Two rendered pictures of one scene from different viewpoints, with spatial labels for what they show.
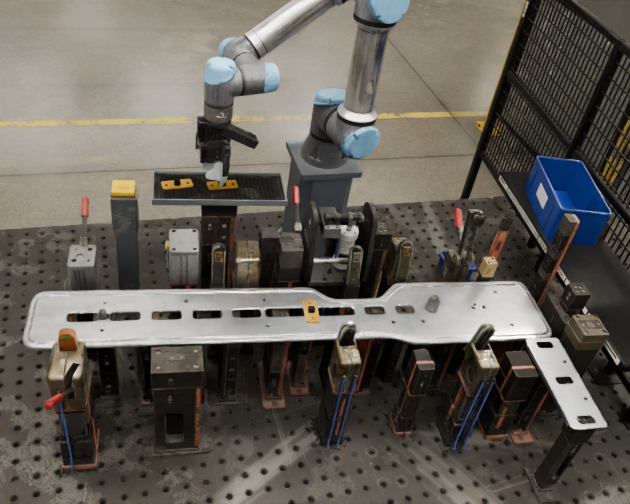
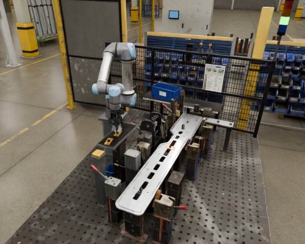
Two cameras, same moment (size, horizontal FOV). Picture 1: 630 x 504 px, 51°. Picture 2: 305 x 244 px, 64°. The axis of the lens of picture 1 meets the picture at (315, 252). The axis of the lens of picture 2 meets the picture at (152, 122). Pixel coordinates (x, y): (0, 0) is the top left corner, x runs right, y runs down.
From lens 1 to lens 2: 1.40 m
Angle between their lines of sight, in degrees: 43
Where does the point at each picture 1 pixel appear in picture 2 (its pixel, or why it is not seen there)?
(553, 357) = (210, 119)
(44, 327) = (135, 206)
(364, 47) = (129, 68)
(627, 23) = not seen: hidden behind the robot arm
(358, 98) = (130, 85)
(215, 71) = (117, 90)
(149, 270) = (89, 191)
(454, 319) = (189, 127)
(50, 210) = not seen: outside the picture
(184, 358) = (176, 175)
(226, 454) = (185, 202)
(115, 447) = not seen: hidden behind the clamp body
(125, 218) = (103, 163)
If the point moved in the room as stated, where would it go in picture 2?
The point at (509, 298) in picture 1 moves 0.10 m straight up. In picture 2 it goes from (187, 116) to (188, 107)
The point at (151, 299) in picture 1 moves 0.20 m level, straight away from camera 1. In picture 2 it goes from (141, 176) to (114, 169)
